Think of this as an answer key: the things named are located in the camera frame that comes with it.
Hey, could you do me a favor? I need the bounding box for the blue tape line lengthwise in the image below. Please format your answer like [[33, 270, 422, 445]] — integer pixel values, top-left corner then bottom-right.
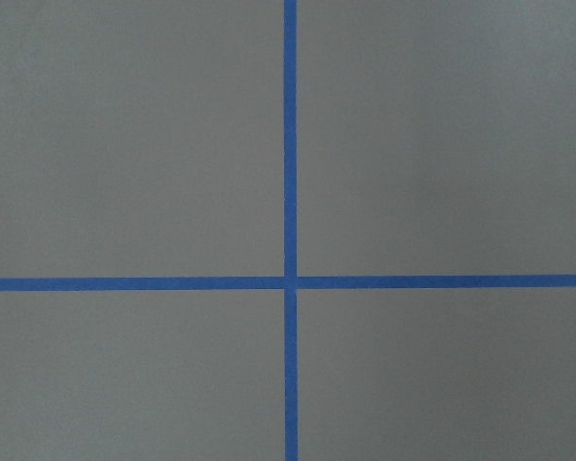
[[283, 1, 299, 461]]

